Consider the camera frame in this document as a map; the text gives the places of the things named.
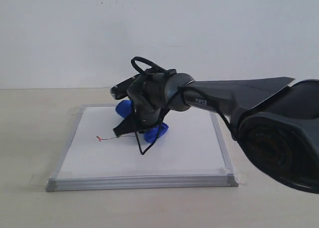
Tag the clear tape corner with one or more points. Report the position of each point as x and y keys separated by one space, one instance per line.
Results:
x=76 y=110
x=240 y=176
x=47 y=179

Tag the clear tape front left corner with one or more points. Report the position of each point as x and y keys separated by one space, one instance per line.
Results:
x=47 y=179

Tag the blue microfibre cloth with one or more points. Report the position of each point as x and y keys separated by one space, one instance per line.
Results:
x=124 y=109

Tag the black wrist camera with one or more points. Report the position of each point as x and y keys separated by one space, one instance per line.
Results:
x=130 y=87

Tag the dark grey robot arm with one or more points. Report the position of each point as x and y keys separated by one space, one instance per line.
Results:
x=275 y=121

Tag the clear tape back left corner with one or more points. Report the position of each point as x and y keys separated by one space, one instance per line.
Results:
x=76 y=110

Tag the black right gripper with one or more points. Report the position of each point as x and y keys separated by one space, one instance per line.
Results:
x=150 y=93

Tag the white board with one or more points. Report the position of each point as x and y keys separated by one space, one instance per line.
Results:
x=192 y=153

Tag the clear tape front right corner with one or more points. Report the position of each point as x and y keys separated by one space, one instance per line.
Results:
x=240 y=176

